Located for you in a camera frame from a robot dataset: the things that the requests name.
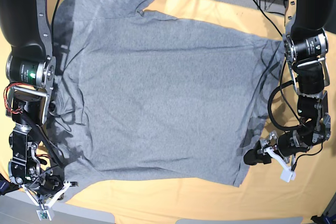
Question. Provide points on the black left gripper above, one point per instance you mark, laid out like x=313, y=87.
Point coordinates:
x=286, y=145

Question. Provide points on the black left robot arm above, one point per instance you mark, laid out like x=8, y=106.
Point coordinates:
x=306, y=46

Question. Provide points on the grey t-shirt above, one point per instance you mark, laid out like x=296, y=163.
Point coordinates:
x=143, y=95

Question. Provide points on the yellow table cloth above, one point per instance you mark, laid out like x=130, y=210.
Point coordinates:
x=263, y=195

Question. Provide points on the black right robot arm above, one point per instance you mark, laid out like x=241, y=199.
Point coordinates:
x=30, y=69

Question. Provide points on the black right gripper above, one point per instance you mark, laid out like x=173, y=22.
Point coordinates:
x=46, y=185

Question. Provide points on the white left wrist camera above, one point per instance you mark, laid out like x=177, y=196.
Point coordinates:
x=288, y=175

